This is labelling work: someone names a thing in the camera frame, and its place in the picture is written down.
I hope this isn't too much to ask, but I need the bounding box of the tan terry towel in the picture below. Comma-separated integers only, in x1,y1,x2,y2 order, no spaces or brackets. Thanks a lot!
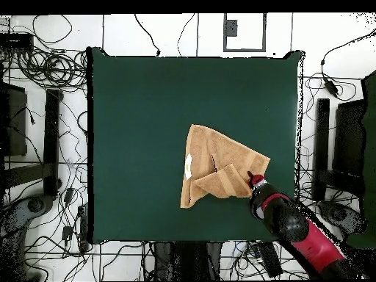
179,123,272,209

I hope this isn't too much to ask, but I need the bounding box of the flat black device box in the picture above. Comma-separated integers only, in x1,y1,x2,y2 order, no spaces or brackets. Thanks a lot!
0,32,34,49

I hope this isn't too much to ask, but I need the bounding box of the long black bar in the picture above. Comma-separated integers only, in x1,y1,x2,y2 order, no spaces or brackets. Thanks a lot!
43,88,63,197
315,98,330,177

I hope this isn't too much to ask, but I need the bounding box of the black power strip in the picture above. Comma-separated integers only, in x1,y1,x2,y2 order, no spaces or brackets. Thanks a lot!
253,242,283,278

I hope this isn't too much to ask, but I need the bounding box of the dark stand base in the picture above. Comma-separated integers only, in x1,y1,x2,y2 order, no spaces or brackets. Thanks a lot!
0,193,54,236
318,200,366,236

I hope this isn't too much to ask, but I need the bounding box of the large black box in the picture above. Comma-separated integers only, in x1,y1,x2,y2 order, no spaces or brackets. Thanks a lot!
334,99,366,177
0,83,28,157

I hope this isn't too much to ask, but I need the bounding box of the black power adapter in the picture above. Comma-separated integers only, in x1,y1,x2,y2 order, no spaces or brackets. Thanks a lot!
322,76,339,97

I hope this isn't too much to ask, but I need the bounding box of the dark green draped cloth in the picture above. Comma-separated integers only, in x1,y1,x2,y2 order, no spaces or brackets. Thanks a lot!
346,70,376,249

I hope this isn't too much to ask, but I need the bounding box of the dark green table cloth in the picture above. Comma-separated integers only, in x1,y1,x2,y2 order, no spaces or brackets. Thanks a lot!
86,46,305,245

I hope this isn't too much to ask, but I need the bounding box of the dark grey square plate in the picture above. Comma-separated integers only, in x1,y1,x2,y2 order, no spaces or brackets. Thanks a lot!
225,19,238,37

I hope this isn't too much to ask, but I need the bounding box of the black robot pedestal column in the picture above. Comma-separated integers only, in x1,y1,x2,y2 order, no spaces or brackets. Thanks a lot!
153,242,223,281

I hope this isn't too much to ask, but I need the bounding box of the thin black cable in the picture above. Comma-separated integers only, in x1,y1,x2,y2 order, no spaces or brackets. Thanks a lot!
176,13,195,57

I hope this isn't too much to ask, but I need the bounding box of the thick black cable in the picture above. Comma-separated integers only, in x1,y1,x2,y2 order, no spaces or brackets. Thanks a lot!
134,13,161,57

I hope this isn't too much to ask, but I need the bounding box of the black cable coil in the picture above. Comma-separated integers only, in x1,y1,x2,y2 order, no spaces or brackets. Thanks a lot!
17,48,89,89

